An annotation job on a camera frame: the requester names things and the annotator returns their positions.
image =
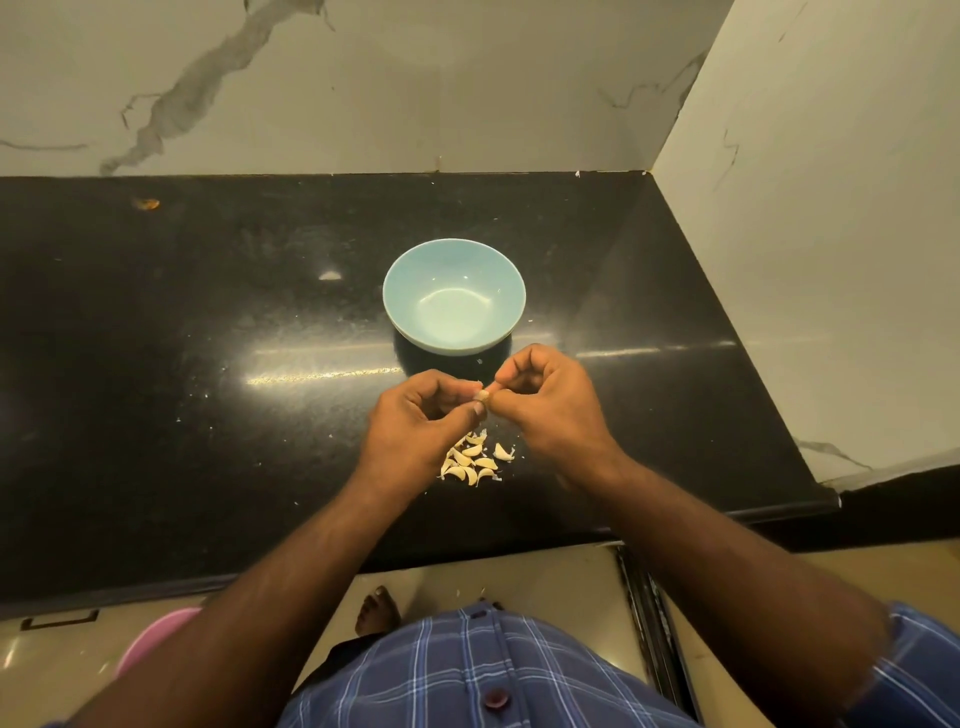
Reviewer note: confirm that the person's right hand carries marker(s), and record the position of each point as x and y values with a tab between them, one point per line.
558	405

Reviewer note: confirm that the person's left hand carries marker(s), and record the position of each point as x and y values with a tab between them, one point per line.
408	435

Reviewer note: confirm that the pile of garlic skins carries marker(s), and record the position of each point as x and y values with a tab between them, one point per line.
474	459

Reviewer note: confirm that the white garlic bulb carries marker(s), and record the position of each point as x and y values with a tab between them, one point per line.
485	390

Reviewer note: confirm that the light blue bowl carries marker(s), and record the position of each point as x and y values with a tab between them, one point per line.
455	294

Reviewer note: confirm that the person's right forearm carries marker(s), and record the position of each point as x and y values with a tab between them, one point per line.
750	585

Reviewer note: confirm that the person's left forearm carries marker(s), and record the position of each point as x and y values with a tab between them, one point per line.
233	615

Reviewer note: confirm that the person's left foot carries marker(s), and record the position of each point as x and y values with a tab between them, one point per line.
377	612

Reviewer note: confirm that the black cabinet trim strip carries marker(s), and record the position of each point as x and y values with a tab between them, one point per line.
660	630

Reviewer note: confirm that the blue plaid shirt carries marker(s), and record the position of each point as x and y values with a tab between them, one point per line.
495	683

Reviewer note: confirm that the pink plastic bucket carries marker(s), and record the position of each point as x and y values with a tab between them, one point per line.
155	638

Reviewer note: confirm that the small orange scrap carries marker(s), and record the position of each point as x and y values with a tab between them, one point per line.
146	203

